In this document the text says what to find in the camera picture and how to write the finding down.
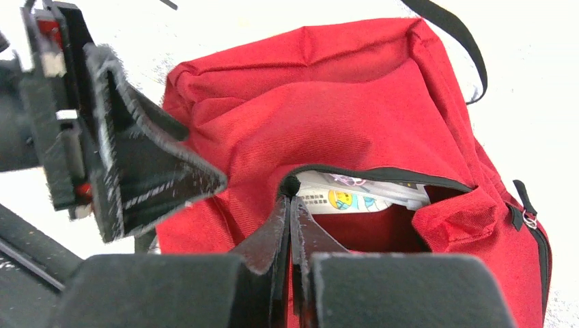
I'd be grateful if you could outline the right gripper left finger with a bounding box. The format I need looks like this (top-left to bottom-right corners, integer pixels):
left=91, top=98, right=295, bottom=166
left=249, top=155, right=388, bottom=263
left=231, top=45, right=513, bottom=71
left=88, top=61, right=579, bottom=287
left=229, top=196, right=290, bottom=327

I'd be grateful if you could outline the red backpack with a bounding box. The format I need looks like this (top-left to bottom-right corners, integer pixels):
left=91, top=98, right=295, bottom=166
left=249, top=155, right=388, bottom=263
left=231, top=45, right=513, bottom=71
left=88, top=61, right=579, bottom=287
left=156, top=1, right=552, bottom=327

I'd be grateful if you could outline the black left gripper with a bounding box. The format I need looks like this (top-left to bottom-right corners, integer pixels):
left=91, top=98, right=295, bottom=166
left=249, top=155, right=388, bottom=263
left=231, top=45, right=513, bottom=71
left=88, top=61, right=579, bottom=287
left=1, top=1, right=227, bottom=243

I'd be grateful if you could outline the clear packaged stationery card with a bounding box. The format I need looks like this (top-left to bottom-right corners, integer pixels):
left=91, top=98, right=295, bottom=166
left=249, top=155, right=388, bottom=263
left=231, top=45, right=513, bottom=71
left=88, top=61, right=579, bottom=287
left=297, top=171, right=431, bottom=215

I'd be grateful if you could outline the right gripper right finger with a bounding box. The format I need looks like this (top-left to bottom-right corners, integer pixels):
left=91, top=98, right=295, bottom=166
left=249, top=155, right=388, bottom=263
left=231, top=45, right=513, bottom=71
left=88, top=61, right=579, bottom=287
left=290, top=197, right=348, bottom=327

